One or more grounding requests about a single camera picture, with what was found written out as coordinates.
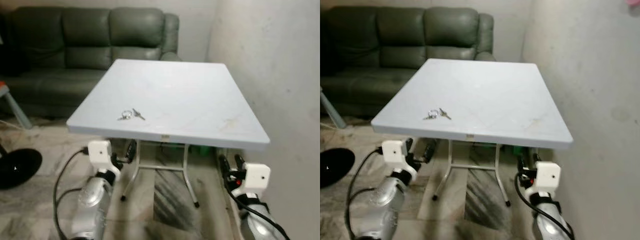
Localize silver key bunch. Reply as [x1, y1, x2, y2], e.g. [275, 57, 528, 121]
[117, 108, 146, 122]
[423, 107, 452, 121]

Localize white folding table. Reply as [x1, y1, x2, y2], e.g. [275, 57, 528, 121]
[66, 58, 271, 209]
[371, 58, 574, 208]

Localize black round floor base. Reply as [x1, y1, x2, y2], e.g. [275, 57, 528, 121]
[0, 148, 43, 190]
[320, 148, 356, 189]

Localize grey slanted stand leg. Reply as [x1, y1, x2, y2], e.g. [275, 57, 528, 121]
[320, 87, 346, 129]
[0, 83, 32, 130]

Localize dark green leather sofa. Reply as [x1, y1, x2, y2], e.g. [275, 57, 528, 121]
[320, 6, 496, 120]
[0, 6, 181, 120]

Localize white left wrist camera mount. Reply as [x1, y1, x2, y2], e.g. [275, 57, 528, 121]
[87, 140, 122, 177]
[382, 140, 417, 178]

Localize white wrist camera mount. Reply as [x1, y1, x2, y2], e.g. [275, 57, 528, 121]
[382, 140, 417, 178]
[87, 140, 122, 177]
[529, 161, 561, 197]
[231, 163, 271, 197]

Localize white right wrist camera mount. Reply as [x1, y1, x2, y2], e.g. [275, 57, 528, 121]
[231, 163, 271, 197]
[529, 161, 561, 197]

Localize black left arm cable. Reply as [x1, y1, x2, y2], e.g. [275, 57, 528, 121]
[344, 147, 384, 240]
[53, 147, 90, 240]

